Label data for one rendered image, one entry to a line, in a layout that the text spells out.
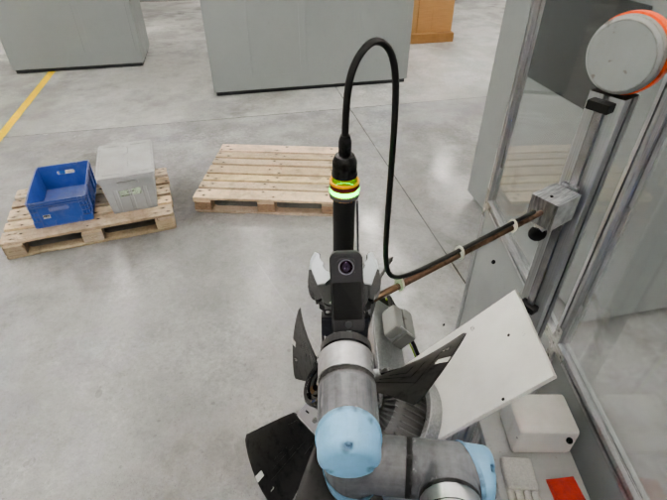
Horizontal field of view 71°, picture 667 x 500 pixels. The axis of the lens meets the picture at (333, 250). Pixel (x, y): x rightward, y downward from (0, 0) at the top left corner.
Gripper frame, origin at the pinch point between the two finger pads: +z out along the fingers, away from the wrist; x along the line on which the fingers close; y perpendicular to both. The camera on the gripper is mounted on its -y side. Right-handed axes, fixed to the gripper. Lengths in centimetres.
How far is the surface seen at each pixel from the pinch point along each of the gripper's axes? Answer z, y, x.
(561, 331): 38, 62, 70
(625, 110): 34, -11, 60
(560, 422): 11, 69, 62
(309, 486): -16, 49, -7
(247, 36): 545, 96, -104
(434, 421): 0, 51, 22
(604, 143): 34, -4, 58
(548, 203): 29, 9, 48
